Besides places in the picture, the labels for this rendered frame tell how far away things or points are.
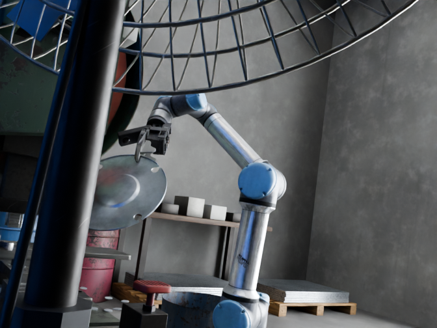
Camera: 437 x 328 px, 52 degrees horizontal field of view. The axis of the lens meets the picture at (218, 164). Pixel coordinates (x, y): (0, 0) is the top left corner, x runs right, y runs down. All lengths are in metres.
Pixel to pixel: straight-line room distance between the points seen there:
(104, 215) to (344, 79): 5.71
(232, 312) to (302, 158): 5.12
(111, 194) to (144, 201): 0.10
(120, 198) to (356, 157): 5.15
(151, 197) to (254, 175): 0.32
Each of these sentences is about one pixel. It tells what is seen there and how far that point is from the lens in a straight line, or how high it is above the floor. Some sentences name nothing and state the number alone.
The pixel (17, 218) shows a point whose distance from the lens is 1.17.
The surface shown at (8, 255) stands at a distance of 1.12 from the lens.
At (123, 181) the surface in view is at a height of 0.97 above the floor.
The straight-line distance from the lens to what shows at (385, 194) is 5.88.
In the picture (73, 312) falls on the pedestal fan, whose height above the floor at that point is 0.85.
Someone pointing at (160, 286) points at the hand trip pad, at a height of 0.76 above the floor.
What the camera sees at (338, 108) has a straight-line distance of 6.63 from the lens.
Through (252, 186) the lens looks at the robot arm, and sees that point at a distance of 1.36.
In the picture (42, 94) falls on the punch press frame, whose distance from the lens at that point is 1.01.
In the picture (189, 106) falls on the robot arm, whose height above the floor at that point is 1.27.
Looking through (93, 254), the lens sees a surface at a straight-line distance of 1.18.
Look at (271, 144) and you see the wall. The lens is 6.00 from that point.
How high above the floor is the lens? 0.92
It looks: 6 degrees up
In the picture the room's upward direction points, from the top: 8 degrees clockwise
